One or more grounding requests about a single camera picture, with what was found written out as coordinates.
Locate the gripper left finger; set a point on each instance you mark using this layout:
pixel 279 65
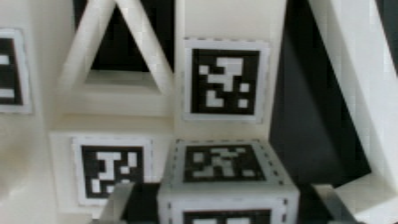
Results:
pixel 131 205

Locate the white tagged nut cube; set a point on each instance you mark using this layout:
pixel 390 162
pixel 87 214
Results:
pixel 225 186

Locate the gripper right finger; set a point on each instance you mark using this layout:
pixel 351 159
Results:
pixel 321 209

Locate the white chair back part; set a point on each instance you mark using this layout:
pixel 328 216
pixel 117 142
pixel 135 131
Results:
pixel 106 112

